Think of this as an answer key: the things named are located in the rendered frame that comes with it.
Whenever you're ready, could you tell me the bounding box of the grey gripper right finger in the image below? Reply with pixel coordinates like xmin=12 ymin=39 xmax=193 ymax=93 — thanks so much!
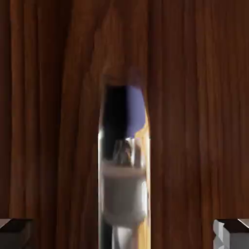
xmin=213 ymin=218 xmax=249 ymax=249

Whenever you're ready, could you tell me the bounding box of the shiny curved metal drawer handle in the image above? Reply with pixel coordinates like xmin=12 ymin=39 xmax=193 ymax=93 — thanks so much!
xmin=97 ymin=68 xmax=151 ymax=249

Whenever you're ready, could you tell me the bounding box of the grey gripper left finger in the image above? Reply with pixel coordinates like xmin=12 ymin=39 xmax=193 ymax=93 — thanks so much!
xmin=0 ymin=218 xmax=34 ymax=249

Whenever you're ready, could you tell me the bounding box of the dark wood drawer front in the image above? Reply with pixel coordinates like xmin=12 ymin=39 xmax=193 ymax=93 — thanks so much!
xmin=0 ymin=0 xmax=249 ymax=249

